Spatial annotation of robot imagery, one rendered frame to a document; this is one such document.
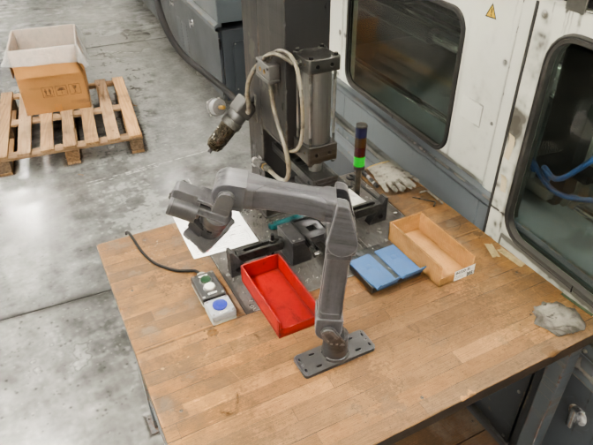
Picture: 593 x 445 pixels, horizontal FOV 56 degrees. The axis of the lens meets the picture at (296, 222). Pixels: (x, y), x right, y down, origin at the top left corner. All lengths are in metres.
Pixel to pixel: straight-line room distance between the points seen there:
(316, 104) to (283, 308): 0.55
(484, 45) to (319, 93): 0.65
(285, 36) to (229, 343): 0.78
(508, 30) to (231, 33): 3.10
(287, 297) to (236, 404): 0.36
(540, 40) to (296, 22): 0.64
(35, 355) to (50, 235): 0.95
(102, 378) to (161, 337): 1.19
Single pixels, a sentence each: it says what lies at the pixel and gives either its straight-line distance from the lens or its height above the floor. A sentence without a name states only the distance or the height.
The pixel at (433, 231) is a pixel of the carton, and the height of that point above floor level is 0.94.
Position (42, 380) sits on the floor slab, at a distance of 2.76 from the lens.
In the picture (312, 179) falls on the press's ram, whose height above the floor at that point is 1.18.
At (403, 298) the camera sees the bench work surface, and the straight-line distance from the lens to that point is 1.58.
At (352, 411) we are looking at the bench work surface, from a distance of 1.33.
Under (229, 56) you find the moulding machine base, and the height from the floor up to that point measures 0.45.
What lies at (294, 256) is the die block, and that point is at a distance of 1.64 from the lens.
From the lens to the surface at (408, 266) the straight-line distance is 1.65.
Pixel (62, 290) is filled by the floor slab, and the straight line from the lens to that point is 3.17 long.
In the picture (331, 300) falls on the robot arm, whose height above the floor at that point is 1.11.
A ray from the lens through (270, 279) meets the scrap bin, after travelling 1.61.
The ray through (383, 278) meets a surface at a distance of 1.60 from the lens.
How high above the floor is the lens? 1.98
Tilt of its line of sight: 36 degrees down
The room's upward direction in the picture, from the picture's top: 1 degrees counter-clockwise
